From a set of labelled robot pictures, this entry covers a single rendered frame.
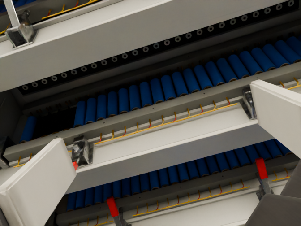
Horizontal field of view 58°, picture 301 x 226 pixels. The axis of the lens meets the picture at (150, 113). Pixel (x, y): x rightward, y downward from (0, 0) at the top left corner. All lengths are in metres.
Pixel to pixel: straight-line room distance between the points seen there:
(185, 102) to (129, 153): 0.11
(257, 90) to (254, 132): 0.25
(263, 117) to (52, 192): 0.13
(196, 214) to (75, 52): 0.35
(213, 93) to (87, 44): 0.20
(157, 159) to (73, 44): 0.20
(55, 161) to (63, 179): 0.01
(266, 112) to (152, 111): 0.27
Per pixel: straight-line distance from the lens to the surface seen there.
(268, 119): 0.17
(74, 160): 0.40
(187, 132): 0.41
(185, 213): 0.54
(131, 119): 0.43
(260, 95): 0.17
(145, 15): 0.33
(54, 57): 0.36
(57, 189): 0.18
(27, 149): 0.49
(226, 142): 0.42
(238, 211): 0.53
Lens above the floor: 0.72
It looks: 25 degrees down
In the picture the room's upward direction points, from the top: 19 degrees counter-clockwise
